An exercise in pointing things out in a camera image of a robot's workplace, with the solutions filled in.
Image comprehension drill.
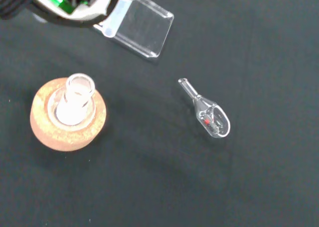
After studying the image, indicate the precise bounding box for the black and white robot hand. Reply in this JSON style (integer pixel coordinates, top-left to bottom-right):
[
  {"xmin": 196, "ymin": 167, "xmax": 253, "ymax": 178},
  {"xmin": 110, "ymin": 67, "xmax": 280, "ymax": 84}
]
[{"xmin": 0, "ymin": 0, "xmax": 121, "ymax": 28}]

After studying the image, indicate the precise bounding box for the clear acrylic funnel stand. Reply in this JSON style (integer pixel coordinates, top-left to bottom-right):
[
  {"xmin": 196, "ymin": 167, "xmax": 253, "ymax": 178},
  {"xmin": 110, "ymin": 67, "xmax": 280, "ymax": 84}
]
[{"xmin": 93, "ymin": 0, "xmax": 174, "ymax": 59}]

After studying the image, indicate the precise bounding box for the glass weighing funnel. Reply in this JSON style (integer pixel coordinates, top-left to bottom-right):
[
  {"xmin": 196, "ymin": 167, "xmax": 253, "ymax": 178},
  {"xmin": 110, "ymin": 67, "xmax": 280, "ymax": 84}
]
[{"xmin": 177, "ymin": 78, "xmax": 231, "ymax": 138}]

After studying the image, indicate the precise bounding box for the round-bottom glass flask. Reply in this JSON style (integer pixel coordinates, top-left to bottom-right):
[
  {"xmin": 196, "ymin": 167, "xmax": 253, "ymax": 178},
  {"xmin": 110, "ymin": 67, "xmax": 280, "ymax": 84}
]
[{"xmin": 47, "ymin": 73, "xmax": 97, "ymax": 126}]

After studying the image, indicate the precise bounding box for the black bench cloth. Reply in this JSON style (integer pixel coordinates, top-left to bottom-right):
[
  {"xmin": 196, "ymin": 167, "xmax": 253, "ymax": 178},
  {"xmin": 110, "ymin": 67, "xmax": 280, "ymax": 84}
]
[{"xmin": 0, "ymin": 0, "xmax": 319, "ymax": 227}]

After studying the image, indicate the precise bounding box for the cork ring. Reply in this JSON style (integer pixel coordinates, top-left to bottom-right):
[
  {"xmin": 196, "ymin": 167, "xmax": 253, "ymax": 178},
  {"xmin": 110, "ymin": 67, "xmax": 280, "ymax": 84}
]
[{"xmin": 30, "ymin": 77, "xmax": 107, "ymax": 152}]

